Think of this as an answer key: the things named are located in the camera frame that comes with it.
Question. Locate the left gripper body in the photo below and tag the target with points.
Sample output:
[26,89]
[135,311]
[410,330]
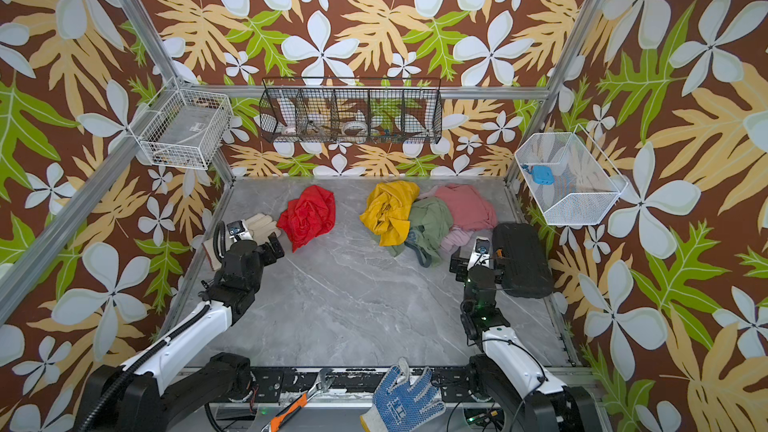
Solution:
[265,257]

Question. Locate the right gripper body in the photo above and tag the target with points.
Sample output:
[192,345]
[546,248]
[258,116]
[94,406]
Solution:
[466,265]

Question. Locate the red cloth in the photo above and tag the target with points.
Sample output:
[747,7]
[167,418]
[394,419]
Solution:
[311,215]

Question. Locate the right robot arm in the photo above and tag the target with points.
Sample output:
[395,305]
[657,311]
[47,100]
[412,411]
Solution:
[505,370]

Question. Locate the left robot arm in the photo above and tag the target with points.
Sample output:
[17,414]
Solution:
[146,392]

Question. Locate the pink cloth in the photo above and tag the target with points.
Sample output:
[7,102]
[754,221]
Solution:
[470,212]

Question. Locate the green cloth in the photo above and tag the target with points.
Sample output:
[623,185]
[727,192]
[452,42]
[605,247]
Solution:
[430,222]

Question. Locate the yellow cloth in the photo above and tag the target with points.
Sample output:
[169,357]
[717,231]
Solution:
[387,211]

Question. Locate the beige leather work glove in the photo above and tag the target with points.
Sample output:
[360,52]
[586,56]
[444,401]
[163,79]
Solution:
[258,228]

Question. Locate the black pouch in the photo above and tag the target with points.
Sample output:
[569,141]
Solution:
[521,261]

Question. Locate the blue object in basket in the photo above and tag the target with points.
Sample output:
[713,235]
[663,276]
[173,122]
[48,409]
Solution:
[541,175]

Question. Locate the blue dotted work glove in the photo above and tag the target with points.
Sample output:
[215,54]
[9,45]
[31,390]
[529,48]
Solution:
[398,404]

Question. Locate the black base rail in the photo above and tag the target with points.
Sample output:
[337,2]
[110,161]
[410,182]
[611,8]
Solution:
[275,384]

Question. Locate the white wire basket right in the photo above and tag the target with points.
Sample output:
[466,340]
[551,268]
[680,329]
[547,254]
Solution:
[587,182]

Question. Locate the white wire basket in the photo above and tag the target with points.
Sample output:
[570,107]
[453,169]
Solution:
[587,182]
[184,127]

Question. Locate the white wire basket left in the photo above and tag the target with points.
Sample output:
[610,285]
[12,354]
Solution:
[184,127]

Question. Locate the black wire basket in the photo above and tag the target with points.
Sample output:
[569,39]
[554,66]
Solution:
[351,109]

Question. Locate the aluminium frame post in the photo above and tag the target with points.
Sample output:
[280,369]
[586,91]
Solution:
[137,14]

